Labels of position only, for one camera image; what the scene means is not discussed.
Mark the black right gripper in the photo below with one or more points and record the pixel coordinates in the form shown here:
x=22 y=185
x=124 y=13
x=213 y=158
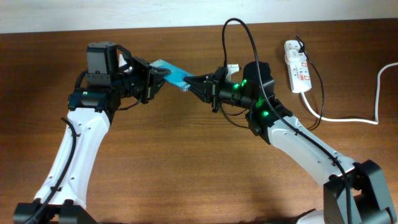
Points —
x=214 y=91

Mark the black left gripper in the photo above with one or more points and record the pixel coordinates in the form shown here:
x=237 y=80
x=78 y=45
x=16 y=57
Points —
x=157 y=73

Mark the smartphone with cyan screen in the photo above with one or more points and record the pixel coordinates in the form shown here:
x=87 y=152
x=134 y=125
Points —
x=176 y=75

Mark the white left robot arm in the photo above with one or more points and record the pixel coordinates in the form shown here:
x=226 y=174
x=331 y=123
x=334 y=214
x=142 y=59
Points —
x=112 y=74

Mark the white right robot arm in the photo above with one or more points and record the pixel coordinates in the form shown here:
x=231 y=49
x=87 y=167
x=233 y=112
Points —
x=353 y=192

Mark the white charger plug adapter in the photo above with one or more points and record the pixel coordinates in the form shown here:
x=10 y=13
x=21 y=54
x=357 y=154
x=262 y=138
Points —
x=292 y=56

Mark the white power strip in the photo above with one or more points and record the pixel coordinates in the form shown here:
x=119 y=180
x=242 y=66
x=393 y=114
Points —
x=298 y=73

